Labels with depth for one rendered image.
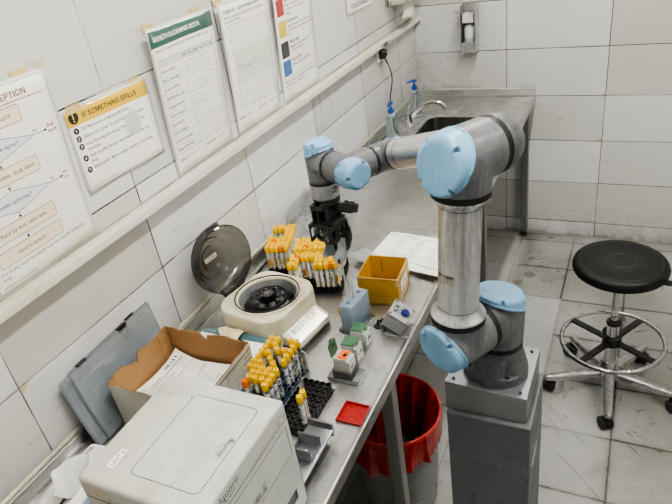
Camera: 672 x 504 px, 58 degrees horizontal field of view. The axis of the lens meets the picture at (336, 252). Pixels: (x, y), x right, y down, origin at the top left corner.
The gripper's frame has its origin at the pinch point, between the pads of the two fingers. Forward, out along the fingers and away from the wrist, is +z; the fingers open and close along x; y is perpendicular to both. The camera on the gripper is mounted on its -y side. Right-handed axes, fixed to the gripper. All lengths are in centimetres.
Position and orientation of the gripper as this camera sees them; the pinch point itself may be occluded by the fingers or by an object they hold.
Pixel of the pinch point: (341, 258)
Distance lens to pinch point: 168.2
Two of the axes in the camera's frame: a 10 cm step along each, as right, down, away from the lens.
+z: 1.4, 8.5, 5.0
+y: -5.3, 4.9, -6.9
